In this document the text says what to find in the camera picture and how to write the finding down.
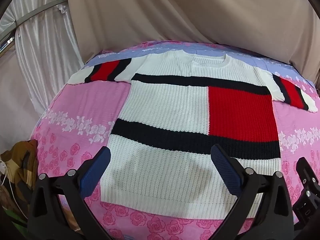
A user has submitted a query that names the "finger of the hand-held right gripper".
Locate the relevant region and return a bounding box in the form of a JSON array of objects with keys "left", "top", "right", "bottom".
[{"left": 296, "top": 157, "right": 320, "bottom": 198}]

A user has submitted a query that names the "beige backdrop cloth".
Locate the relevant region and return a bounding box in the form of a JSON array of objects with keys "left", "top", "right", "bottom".
[{"left": 65, "top": 0, "right": 320, "bottom": 67}]

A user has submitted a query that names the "white red black knit sweater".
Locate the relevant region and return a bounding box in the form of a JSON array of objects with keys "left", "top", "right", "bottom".
[{"left": 67, "top": 50, "right": 318, "bottom": 219}]

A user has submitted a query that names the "pink floral bedsheet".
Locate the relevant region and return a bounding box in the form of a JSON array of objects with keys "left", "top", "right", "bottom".
[{"left": 30, "top": 40, "right": 320, "bottom": 240}]

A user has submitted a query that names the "white satin curtain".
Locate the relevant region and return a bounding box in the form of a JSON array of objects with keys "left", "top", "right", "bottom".
[{"left": 0, "top": 0, "right": 84, "bottom": 117}]

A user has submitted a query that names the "white cable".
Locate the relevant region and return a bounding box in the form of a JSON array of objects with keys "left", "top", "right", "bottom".
[{"left": 0, "top": 159, "right": 28, "bottom": 221}]

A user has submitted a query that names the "metal rail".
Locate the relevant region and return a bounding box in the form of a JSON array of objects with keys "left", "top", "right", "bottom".
[{"left": 0, "top": 0, "right": 68, "bottom": 46}]

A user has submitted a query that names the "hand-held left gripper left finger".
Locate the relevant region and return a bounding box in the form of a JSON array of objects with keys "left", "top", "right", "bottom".
[{"left": 27, "top": 145, "right": 112, "bottom": 240}]

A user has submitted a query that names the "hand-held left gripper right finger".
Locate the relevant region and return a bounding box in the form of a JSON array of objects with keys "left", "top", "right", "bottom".
[{"left": 210, "top": 144, "right": 295, "bottom": 240}]

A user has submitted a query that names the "brown patterned cloth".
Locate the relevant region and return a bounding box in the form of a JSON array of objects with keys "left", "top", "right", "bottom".
[{"left": 0, "top": 139, "right": 39, "bottom": 228}]

